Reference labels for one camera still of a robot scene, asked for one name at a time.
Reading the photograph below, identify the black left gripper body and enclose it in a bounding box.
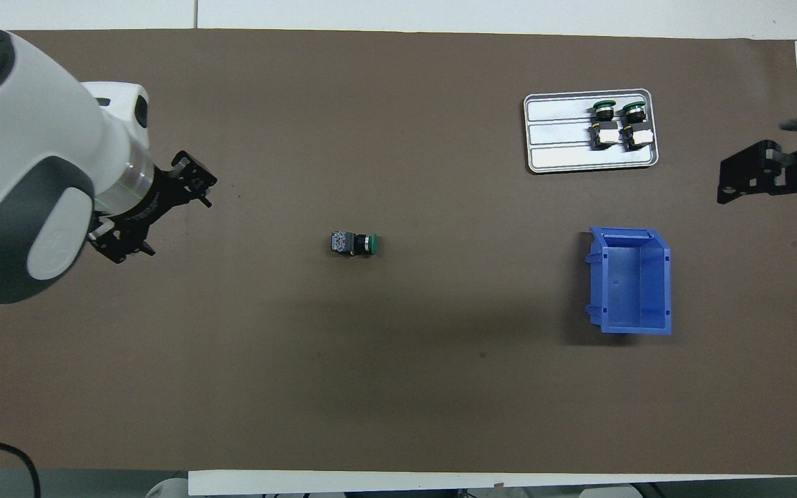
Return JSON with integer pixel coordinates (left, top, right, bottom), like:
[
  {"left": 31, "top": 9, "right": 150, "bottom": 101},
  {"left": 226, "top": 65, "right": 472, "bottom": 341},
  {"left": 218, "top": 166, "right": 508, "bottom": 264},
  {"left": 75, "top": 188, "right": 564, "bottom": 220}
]
[{"left": 98, "top": 165, "right": 185, "bottom": 236}]

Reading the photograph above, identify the blue plastic bin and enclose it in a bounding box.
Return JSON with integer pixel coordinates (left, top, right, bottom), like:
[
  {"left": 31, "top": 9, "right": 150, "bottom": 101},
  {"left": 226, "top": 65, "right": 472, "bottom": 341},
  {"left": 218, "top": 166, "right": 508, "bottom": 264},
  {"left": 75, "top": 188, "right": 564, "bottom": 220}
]
[{"left": 585, "top": 226, "right": 673, "bottom": 336}]

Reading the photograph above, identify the green push button switch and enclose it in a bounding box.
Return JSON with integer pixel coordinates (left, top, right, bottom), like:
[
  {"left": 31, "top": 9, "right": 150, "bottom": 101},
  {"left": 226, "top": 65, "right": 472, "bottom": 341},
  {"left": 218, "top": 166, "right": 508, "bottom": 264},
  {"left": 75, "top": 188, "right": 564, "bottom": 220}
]
[
  {"left": 618, "top": 100, "right": 653, "bottom": 151},
  {"left": 329, "top": 231, "right": 381, "bottom": 258},
  {"left": 587, "top": 100, "right": 617, "bottom": 151}
]

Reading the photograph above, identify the brown table mat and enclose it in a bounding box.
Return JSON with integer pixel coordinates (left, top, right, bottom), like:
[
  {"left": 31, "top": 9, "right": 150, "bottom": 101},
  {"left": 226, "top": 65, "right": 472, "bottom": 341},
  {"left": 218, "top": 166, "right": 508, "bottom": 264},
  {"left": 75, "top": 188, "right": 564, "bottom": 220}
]
[{"left": 0, "top": 29, "right": 797, "bottom": 477}]

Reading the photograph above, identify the grey metal tray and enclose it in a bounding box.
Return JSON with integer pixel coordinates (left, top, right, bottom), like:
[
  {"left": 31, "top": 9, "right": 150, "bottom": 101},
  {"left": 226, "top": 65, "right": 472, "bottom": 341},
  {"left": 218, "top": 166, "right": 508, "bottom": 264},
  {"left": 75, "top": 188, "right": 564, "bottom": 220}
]
[{"left": 523, "top": 89, "right": 660, "bottom": 175}]

